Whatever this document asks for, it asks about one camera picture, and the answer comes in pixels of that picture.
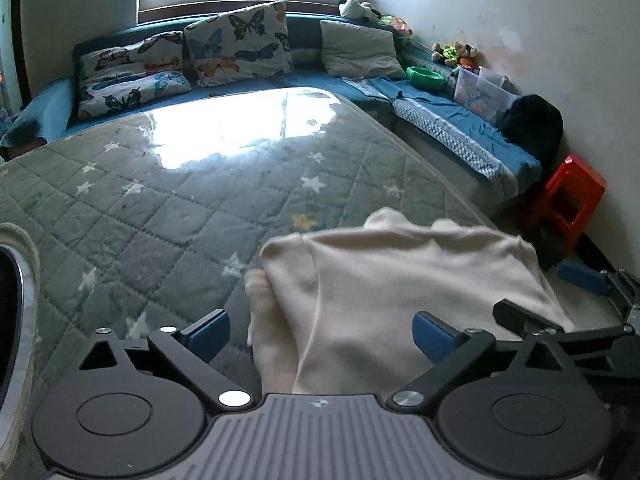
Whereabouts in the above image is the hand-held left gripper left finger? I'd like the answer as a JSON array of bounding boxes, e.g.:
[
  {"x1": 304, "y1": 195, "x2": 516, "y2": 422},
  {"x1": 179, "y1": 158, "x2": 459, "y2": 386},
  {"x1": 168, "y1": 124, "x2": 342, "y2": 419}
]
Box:
[{"x1": 77, "y1": 309, "x2": 254, "y2": 409}]

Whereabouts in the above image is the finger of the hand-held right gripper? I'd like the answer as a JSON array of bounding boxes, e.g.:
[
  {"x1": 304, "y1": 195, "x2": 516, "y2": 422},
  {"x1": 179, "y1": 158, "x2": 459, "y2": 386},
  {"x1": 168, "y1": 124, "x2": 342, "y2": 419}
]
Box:
[
  {"x1": 492, "y1": 300, "x2": 640, "y2": 375},
  {"x1": 556, "y1": 260, "x2": 640, "y2": 311}
]

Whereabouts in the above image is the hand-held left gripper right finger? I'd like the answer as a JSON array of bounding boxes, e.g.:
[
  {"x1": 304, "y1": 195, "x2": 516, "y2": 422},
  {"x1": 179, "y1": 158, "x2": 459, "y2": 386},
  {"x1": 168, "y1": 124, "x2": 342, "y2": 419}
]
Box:
[{"x1": 386, "y1": 311, "x2": 586, "y2": 409}]

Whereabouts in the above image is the cream sweatshirt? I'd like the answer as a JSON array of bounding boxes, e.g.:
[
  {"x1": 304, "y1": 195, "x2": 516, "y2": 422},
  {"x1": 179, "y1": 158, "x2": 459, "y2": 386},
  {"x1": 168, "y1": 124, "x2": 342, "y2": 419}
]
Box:
[{"x1": 245, "y1": 207, "x2": 576, "y2": 396}]

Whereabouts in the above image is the red plastic stool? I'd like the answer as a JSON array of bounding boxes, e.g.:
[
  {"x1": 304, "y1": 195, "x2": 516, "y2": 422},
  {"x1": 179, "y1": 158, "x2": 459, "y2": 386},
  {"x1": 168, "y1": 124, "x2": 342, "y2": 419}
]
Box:
[{"x1": 530, "y1": 155, "x2": 607, "y2": 253}]

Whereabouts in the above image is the grey quilted star table cover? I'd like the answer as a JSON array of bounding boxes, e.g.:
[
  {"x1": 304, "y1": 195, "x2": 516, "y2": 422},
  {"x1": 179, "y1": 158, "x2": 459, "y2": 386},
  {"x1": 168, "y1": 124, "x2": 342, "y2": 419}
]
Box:
[{"x1": 0, "y1": 87, "x2": 501, "y2": 480}]

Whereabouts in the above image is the black backpack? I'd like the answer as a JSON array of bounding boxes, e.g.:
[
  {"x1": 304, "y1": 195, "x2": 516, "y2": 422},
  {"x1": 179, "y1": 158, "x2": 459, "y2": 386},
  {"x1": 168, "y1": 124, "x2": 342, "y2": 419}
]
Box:
[{"x1": 500, "y1": 94, "x2": 564, "y2": 171}]

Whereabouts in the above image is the white patterned bench cover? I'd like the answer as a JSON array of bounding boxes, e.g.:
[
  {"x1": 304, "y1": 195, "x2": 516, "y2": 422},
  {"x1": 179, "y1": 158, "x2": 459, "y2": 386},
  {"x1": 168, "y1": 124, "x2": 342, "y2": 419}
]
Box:
[{"x1": 392, "y1": 97, "x2": 518, "y2": 193}]

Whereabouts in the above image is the round black built-in cooker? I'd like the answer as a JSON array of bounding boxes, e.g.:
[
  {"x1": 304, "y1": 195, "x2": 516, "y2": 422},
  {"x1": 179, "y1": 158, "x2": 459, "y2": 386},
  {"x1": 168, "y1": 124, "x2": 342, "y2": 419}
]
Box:
[{"x1": 0, "y1": 242, "x2": 26, "y2": 406}]

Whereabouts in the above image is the clear plastic storage box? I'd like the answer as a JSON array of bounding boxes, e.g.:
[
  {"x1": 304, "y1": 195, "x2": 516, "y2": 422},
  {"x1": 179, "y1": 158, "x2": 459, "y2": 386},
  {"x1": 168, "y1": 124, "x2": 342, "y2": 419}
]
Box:
[{"x1": 454, "y1": 66, "x2": 521, "y2": 126}]

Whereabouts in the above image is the brown orange plush toy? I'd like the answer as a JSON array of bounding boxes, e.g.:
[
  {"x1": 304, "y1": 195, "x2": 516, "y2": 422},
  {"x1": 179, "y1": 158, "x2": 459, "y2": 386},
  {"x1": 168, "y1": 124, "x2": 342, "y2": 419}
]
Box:
[{"x1": 457, "y1": 42, "x2": 480, "y2": 70}]

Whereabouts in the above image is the green bowl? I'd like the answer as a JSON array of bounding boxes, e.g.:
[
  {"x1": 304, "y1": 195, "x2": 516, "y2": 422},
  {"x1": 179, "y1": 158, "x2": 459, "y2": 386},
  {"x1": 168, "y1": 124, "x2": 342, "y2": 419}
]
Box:
[{"x1": 405, "y1": 66, "x2": 447, "y2": 91}]

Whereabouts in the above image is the green yellow plush toy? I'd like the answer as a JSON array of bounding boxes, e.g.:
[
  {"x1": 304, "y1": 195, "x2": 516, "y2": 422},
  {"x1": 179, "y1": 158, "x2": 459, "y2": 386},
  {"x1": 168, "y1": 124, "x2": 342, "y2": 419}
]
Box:
[{"x1": 431, "y1": 42, "x2": 460, "y2": 67}]

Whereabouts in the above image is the large butterfly print pillow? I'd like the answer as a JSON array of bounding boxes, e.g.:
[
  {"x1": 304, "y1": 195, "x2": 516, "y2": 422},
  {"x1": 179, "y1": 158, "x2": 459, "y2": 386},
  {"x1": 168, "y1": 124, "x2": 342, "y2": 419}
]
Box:
[{"x1": 183, "y1": 1, "x2": 294, "y2": 87}]

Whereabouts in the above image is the plain grey pillow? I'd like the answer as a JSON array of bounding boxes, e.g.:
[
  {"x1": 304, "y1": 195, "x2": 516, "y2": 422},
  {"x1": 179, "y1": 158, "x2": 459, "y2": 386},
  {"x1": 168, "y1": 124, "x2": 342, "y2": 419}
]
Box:
[{"x1": 320, "y1": 20, "x2": 407, "y2": 80}]

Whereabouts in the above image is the green orange soft toy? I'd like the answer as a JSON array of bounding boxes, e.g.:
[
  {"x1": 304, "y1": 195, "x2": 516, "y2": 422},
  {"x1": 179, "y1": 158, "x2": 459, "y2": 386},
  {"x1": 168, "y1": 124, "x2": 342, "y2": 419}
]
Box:
[{"x1": 380, "y1": 15, "x2": 413, "y2": 36}]

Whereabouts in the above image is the blue corner sofa bench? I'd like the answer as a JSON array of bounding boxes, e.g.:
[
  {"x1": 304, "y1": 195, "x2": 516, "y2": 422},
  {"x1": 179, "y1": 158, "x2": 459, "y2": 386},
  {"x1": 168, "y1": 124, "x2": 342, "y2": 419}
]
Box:
[{"x1": 0, "y1": 12, "x2": 543, "y2": 206}]

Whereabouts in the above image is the panda plush toy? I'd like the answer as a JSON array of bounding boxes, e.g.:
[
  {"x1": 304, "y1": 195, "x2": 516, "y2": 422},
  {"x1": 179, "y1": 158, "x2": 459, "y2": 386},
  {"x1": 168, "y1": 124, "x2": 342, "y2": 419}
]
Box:
[{"x1": 339, "y1": 0, "x2": 383, "y2": 23}]

